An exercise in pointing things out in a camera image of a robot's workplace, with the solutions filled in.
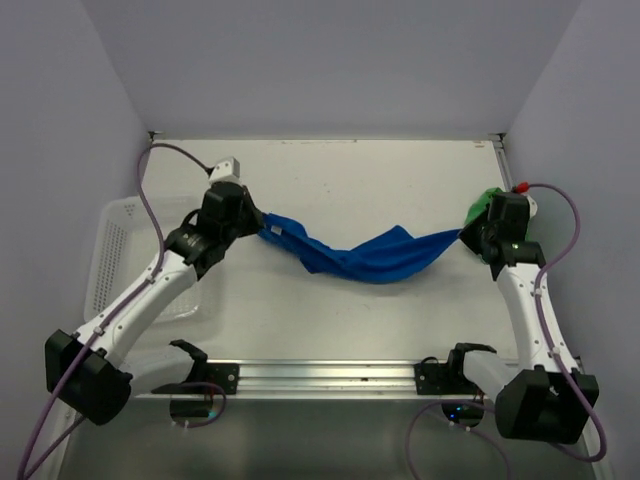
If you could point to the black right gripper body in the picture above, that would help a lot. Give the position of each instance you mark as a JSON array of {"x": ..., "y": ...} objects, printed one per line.
[{"x": 492, "y": 229}]

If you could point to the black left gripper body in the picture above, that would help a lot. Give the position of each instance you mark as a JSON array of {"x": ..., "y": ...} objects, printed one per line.
[{"x": 233, "y": 228}]

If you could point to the green towel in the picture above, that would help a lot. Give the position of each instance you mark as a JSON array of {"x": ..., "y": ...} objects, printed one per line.
[{"x": 480, "y": 203}]

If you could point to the blue towel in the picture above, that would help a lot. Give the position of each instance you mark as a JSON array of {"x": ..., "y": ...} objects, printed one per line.
[{"x": 390, "y": 257}]

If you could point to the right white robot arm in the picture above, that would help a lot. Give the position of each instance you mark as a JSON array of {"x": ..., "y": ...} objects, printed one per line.
[{"x": 544, "y": 397}]

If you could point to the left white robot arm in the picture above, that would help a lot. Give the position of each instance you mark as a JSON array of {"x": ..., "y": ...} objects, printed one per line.
[{"x": 83, "y": 369}]

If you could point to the white perforated plastic basket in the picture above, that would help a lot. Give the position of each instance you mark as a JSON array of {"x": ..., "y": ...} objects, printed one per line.
[{"x": 127, "y": 244}]

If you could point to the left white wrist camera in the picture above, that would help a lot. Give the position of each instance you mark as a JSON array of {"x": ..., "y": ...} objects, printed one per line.
[{"x": 226, "y": 170}]

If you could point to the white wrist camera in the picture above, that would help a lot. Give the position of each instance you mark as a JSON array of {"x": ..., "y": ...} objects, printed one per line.
[
  {"x": 226, "y": 170},
  {"x": 523, "y": 188}
]

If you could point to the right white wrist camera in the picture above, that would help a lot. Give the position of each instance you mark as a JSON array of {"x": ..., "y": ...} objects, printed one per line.
[{"x": 523, "y": 188}]

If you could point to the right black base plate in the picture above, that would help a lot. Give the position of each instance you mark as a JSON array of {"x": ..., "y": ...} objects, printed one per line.
[{"x": 433, "y": 377}]

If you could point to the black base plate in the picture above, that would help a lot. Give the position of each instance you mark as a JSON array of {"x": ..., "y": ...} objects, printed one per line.
[
  {"x": 224, "y": 374},
  {"x": 433, "y": 377}
]

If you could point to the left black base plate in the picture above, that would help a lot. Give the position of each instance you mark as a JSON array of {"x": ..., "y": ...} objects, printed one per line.
[{"x": 224, "y": 374}]

